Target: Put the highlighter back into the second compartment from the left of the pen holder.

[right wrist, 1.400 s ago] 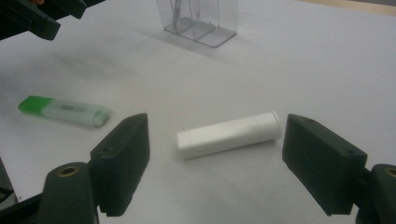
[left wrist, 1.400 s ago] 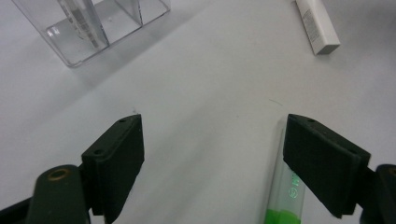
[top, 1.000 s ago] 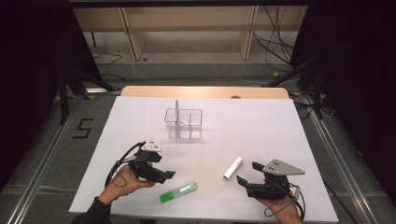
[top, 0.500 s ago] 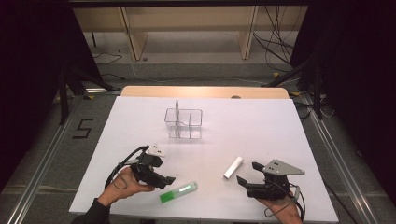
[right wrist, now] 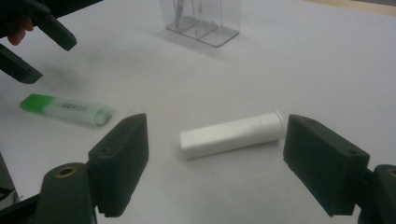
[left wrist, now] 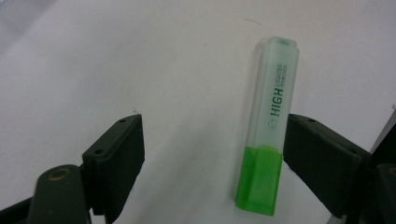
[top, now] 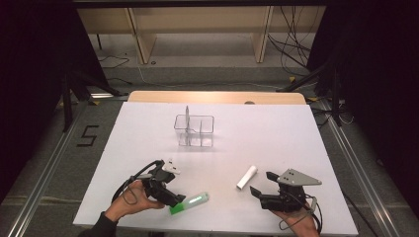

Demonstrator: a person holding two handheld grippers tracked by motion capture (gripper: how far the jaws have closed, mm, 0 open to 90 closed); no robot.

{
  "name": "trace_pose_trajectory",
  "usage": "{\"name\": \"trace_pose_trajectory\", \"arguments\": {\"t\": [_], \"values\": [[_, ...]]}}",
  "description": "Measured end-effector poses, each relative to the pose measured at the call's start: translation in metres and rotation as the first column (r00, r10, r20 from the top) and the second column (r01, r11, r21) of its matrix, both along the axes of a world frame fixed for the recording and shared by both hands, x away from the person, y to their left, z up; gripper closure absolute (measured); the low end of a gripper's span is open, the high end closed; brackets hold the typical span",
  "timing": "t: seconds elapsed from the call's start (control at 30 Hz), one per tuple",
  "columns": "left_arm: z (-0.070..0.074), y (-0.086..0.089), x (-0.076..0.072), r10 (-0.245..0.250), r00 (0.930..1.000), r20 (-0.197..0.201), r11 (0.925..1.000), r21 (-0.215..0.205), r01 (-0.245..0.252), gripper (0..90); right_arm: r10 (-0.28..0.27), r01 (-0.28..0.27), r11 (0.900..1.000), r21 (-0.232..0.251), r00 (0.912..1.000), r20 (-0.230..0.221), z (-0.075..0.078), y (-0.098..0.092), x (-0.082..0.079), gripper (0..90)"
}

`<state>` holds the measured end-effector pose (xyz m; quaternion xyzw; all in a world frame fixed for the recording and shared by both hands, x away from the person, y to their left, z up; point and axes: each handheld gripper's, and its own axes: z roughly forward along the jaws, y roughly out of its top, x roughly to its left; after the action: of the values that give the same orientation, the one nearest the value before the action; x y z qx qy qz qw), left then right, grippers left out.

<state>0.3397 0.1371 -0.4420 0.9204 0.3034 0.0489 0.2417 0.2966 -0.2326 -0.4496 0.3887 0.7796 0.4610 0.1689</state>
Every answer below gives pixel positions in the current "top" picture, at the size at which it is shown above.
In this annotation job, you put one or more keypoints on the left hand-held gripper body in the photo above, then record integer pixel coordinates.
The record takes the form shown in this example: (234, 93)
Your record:
(158, 181)

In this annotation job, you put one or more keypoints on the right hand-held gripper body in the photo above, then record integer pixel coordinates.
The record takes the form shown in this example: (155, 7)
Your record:
(293, 179)

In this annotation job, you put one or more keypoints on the white tube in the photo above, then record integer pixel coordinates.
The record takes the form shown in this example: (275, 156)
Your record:
(247, 177)

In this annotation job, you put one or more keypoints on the green marker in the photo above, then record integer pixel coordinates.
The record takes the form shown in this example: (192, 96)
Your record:
(194, 200)

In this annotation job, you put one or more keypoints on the clear plastic organizer box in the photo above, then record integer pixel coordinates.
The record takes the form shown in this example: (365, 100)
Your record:
(197, 136)

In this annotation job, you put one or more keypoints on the silver pen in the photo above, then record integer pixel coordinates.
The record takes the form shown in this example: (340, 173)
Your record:
(187, 121)

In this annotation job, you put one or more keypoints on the person's left hand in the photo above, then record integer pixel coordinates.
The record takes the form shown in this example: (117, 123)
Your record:
(131, 202)

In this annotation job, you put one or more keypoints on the person's right hand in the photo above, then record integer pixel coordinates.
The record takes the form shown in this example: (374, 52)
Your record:
(301, 225)

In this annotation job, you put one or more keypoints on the white board sheet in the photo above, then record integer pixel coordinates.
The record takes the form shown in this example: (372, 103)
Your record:
(270, 138)

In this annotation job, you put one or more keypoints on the yellow tape piece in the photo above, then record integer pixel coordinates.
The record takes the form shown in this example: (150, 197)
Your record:
(95, 102)
(292, 79)
(313, 98)

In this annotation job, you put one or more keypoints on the wooden table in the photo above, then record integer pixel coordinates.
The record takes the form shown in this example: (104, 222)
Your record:
(197, 97)

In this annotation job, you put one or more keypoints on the black metal stand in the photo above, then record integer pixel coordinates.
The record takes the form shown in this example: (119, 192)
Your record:
(335, 95)
(67, 105)

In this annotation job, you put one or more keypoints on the black curtain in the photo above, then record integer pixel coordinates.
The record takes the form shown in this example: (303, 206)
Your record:
(382, 82)
(33, 65)

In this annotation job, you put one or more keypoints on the light wooden shelf unit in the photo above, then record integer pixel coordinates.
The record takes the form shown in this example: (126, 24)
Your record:
(197, 19)

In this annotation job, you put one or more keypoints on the long aluminium rail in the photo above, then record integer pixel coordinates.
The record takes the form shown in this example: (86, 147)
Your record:
(359, 164)
(42, 184)

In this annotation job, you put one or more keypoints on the short aluminium rail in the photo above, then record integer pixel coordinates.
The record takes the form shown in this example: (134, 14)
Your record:
(105, 95)

